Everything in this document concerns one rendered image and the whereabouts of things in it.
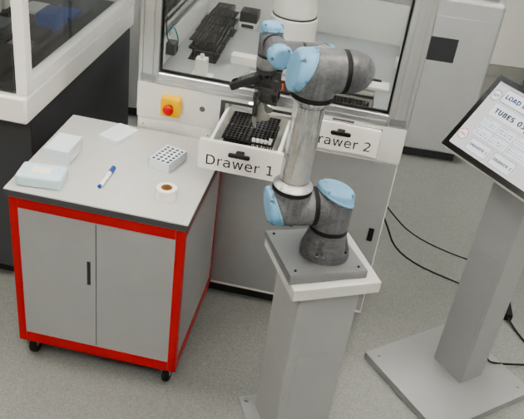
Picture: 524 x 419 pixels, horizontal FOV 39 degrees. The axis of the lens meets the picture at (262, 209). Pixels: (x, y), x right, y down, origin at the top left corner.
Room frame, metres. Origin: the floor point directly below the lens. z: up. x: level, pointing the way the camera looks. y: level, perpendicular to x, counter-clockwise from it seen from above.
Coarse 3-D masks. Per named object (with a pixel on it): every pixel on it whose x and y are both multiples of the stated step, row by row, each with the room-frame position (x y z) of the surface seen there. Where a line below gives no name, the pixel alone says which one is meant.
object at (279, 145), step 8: (224, 112) 2.47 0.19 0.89; (232, 112) 2.52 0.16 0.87; (248, 112) 2.51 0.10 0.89; (224, 120) 2.43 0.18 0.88; (288, 120) 2.50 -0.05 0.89; (216, 128) 2.33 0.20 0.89; (224, 128) 2.44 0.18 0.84; (280, 128) 2.50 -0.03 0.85; (288, 128) 2.41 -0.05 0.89; (216, 136) 2.31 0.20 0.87; (280, 136) 2.45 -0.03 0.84; (280, 144) 2.28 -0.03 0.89
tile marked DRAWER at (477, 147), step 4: (472, 140) 2.28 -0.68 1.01; (476, 140) 2.27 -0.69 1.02; (468, 144) 2.28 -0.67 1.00; (472, 144) 2.27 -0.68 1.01; (476, 144) 2.26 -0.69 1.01; (480, 144) 2.25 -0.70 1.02; (484, 144) 2.25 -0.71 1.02; (468, 148) 2.26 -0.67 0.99; (472, 148) 2.25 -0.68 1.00; (476, 148) 2.25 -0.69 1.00; (480, 148) 2.24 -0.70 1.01; (484, 148) 2.23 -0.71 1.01; (488, 148) 2.23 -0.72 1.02; (472, 152) 2.24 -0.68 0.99; (476, 152) 2.24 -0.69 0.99; (480, 152) 2.23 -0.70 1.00; (484, 152) 2.22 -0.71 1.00; (488, 152) 2.21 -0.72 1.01; (480, 156) 2.21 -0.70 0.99; (484, 156) 2.21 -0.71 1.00
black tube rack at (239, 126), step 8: (240, 112) 2.48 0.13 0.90; (232, 120) 2.41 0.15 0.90; (240, 120) 2.42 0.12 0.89; (248, 120) 2.42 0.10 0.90; (272, 120) 2.45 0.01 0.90; (280, 120) 2.46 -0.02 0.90; (232, 128) 2.35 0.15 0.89; (240, 128) 2.35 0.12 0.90; (248, 128) 2.36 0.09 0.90; (256, 128) 2.36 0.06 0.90; (264, 128) 2.38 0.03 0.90; (272, 128) 2.39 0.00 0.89; (240, 136) 2.29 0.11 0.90; (248, 136) 2.29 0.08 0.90; (256, 136) 2.30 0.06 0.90; (264, 136) 2.32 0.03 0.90; (272, 136) 2.32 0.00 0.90; (248, 144) 2.29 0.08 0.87; (272, 144) 2.32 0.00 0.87
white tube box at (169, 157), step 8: (160, 152) 2.28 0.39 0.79; (168, 152) 2.29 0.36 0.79; (176, 152) 2.29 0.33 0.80; (184, 152) 2.30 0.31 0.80; (152, 160) 2.22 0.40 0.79; (160, 160) 2.22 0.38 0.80; (168, 160) 2.23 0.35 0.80; (176, 160) 2.25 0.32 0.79; (184, 160) 2.30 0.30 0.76; (160, 168) 2.21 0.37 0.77; (168, 168) 2.20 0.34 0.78
